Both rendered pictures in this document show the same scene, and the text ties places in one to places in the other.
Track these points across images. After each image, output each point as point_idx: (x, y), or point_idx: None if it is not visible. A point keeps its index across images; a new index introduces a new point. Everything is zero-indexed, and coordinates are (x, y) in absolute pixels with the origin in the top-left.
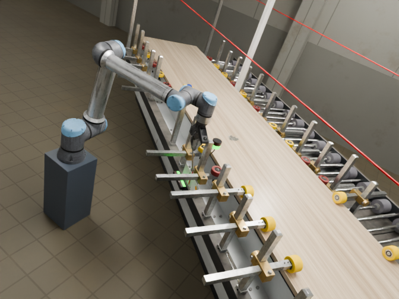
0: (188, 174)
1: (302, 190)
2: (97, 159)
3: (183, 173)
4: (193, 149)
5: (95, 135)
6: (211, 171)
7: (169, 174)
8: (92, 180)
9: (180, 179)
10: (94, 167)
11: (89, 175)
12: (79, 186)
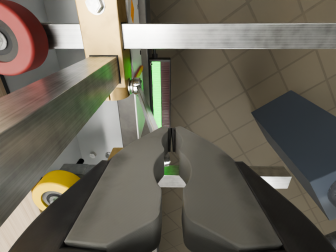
0: (172, 45)
1: None
2: (310, 180)
3: (144, 117)
4: (185, 129)
5: (335, 236)
6: (39, 39)
7: (273, 43)
8: (285, 146)
9: (217, 23)
10: (303, 166)
11: (305, 152)
12: (314, 134)
